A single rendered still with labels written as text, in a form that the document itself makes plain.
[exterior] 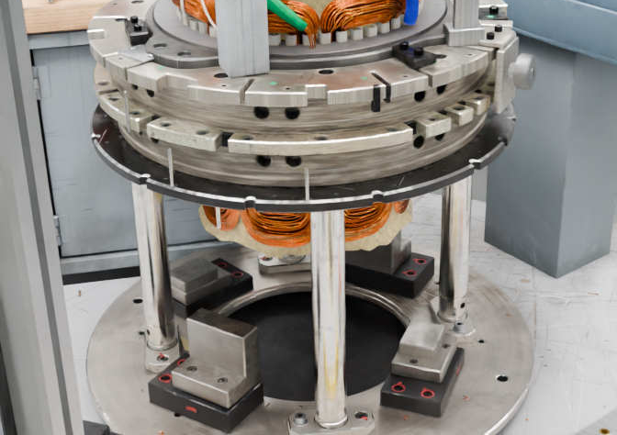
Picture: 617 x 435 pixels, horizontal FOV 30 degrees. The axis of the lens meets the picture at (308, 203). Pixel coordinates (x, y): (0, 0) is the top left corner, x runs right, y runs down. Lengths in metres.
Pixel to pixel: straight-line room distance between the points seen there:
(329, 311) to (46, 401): 0.42
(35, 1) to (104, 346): 0.31
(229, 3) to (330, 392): 0.31
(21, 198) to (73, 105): 0.69
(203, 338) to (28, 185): 0.52
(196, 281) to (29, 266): 0.63
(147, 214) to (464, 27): 0.30
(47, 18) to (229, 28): 0.33
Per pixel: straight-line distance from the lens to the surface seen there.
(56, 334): 0.44
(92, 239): 1.15
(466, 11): 0.81
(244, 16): 0.76
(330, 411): 0.89
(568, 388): 1.01
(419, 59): 0.77
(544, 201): 1.13
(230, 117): 0.77
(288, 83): 0.75
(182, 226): 1.15
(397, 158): 0.79
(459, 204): 0.96
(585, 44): 1.03
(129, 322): 1.06
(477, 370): 0.98
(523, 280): 1.15
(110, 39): 0.86
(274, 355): 1.03
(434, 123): 0.78
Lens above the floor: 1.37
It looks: 27 degrees down
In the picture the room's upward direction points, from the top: 2 degrees counter-clockwise
